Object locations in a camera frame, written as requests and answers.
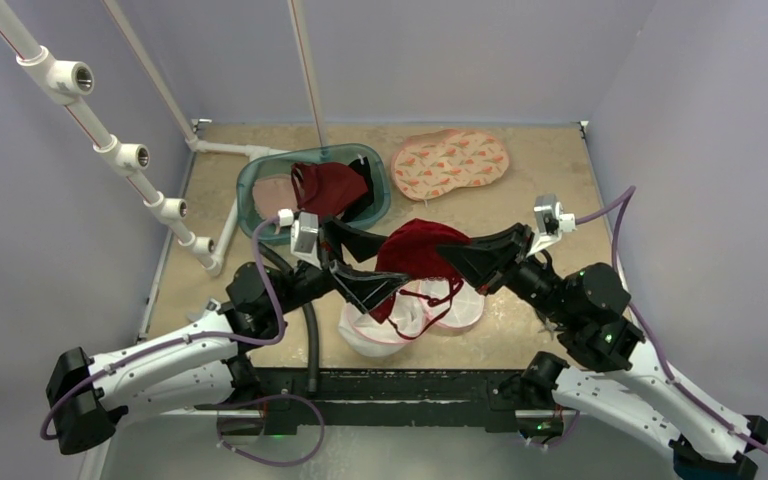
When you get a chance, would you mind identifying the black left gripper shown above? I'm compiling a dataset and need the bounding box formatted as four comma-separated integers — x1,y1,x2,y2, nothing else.
272,216,409,316

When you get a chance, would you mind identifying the dark red garment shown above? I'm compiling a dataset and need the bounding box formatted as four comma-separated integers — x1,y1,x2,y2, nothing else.
371,219,472,340

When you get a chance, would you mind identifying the round pink white laundry bag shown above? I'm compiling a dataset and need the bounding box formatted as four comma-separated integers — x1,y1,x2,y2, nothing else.
338,280,485,358

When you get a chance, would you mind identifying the dark red bra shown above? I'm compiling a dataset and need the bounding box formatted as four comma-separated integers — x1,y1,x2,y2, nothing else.
290,162,366,219

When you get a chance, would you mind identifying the pink bra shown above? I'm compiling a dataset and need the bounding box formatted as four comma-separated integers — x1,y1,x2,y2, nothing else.
252,174,298,219

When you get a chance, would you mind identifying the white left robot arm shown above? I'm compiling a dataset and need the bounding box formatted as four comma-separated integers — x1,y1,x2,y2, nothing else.
40,213,411,455

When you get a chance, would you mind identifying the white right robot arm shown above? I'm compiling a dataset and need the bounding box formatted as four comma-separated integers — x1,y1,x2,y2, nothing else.
437,220,768,479

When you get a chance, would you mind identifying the black bra in basin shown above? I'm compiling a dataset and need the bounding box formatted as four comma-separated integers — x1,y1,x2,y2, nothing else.
342,157,375,221

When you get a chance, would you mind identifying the teal plastic basin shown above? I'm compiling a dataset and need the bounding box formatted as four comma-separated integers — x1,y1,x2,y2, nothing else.
236,143,391,236

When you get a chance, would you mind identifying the white PVC pipe rack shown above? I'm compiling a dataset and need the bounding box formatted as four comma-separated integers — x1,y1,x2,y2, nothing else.
0,0,332,278

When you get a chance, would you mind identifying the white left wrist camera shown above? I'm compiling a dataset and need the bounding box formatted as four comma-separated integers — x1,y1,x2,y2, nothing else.
278,209,321,267

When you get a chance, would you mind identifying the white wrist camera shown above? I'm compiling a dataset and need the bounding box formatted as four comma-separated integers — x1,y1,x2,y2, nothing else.
528,194,577,256
278,209,321,267

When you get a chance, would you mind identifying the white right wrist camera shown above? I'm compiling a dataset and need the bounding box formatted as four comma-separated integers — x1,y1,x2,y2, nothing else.
528,194,577,256

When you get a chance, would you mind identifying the black corrugated hose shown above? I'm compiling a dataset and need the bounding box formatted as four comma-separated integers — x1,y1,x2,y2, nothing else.
258,241,322,395

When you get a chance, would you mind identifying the red handled adjustable wrench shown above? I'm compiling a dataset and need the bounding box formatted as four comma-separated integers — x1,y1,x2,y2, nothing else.
186,297,222,323

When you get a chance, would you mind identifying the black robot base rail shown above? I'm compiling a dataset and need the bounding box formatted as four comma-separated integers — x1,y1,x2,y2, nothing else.
216,367,578,438

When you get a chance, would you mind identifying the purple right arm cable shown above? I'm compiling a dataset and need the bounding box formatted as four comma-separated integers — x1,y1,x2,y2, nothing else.
574,186,768,472

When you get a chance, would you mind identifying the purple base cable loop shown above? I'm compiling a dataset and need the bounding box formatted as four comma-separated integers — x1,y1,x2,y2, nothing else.
215,394,327,469

